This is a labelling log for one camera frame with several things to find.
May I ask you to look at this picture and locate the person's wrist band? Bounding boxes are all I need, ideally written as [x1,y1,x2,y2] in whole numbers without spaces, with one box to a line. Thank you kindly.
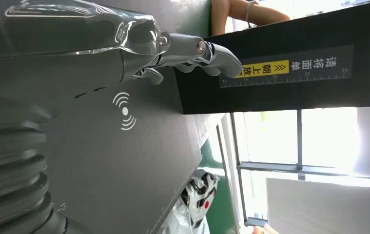
[245,0,259,28]

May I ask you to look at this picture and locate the black weighing platform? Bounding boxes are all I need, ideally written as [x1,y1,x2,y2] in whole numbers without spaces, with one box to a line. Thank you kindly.
[39,66,203,234]

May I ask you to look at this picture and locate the black scanner column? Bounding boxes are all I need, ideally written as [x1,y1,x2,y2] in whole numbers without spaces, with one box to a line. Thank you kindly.
[173,0,370,115]

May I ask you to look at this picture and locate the grey courier package red print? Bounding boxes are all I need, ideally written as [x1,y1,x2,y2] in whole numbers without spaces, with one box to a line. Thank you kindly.
[158,169,220,234]

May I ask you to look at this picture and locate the green belt conveyor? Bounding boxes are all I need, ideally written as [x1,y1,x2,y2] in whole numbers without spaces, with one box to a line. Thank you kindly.
[195,113,247,234]

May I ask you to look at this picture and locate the person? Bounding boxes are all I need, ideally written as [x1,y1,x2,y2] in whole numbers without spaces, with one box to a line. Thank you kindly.
[253,224,281,234]
[210,0,291,37]

